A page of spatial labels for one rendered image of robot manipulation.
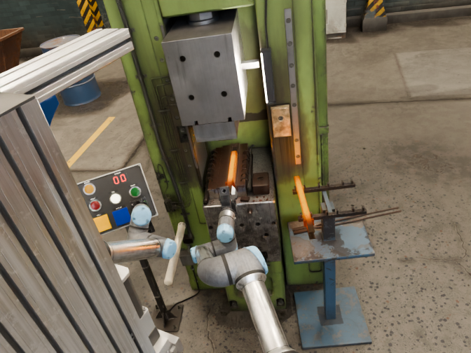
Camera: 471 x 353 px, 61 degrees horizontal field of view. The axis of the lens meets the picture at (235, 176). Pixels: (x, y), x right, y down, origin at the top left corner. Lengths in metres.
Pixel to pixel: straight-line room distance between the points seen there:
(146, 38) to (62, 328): 1.43
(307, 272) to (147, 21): 1.81
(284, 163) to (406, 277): 1.24
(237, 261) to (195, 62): 0.86
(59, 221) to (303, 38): 1.44
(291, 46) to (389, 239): 1.79
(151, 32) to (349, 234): 1.39
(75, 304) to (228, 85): 1.26
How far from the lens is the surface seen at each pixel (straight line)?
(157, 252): 1.53
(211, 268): 1.49
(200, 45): 1.77
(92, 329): 0.86
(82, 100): 6.50
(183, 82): 1.83
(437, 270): 3.05
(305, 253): 2.10
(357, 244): 2.15
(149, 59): 1.98
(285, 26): 1.87
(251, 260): 1.48
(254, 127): 2.44
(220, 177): 2.17
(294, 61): 1.92
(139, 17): 1.94
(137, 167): 2.07
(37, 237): 0.70
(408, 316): 2.77
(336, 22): 7.19
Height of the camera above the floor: 2.22
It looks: 35 degrees down
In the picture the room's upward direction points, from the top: 10 degrees counter-clockwise
